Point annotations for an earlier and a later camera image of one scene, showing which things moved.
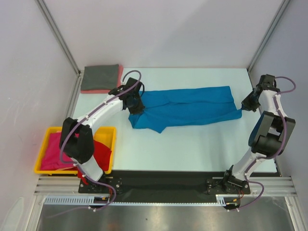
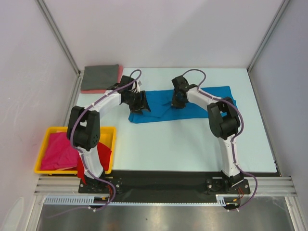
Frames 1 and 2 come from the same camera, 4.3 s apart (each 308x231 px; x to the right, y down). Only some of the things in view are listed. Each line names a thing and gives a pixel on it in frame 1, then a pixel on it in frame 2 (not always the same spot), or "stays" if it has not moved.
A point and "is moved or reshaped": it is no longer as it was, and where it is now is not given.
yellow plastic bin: (105, 135) stays
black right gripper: (247, 105) -> (174, 103)
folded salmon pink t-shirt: (120, 77) stays
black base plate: (143, 185) stays
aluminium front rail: (274, 186) stays
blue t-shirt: (167, 108) is moved or reshaped
